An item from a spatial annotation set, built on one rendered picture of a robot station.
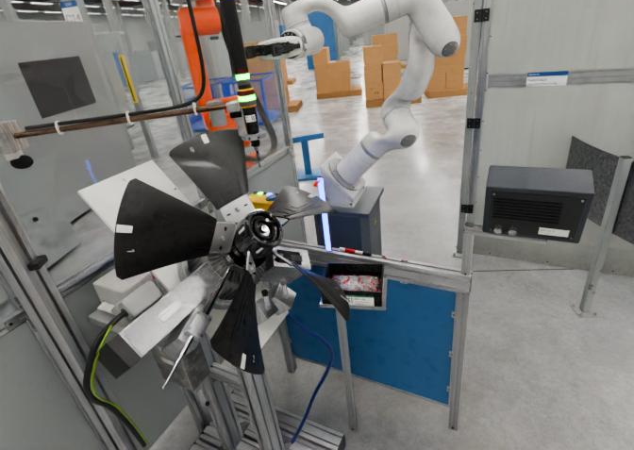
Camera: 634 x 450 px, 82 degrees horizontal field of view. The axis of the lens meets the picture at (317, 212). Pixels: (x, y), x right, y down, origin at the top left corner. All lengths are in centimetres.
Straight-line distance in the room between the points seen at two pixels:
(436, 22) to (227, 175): 79
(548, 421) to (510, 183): 129
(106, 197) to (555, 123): 238
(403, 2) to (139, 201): 93
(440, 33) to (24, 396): 177
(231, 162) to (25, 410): 108
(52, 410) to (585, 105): 290
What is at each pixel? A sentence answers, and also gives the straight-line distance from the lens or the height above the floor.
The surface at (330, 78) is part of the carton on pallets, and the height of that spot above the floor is 48.
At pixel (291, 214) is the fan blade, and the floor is 118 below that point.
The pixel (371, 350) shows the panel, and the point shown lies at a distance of 183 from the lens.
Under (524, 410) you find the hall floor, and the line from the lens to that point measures 217.
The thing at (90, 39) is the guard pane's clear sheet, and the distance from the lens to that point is 162.
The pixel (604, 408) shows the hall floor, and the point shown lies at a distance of 230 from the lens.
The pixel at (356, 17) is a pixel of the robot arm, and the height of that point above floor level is 171.
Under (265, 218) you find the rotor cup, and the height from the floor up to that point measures 124.
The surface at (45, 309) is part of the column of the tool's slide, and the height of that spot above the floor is 104.
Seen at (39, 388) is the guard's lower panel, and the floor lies 72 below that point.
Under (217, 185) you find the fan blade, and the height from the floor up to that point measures 132.
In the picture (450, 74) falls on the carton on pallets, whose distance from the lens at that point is 919.
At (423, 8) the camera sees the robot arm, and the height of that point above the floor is 171.
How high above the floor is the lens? 169
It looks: 26 degrees down
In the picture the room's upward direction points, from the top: 7 degrees counter-clockwise
